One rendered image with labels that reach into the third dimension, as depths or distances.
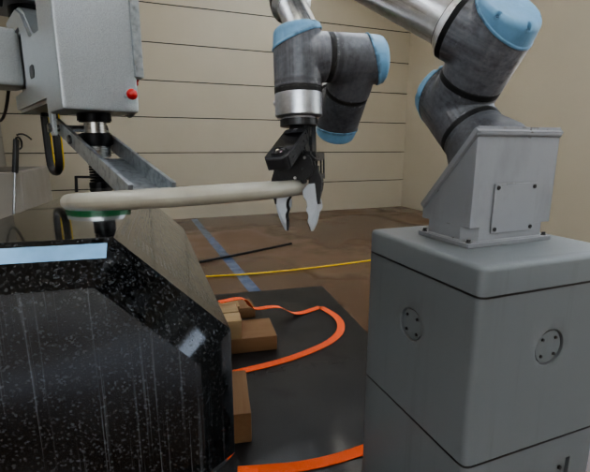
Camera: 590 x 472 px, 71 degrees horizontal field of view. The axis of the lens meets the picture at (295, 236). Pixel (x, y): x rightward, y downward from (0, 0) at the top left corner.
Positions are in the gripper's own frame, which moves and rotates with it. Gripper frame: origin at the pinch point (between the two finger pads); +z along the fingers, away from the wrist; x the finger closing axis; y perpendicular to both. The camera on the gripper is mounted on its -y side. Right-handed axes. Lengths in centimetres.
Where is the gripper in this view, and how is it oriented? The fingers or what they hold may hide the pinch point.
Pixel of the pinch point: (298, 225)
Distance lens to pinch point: 80.0
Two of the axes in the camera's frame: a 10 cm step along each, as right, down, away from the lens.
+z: 0.3, 9.9, 1.5
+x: -9.4, -0.3, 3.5
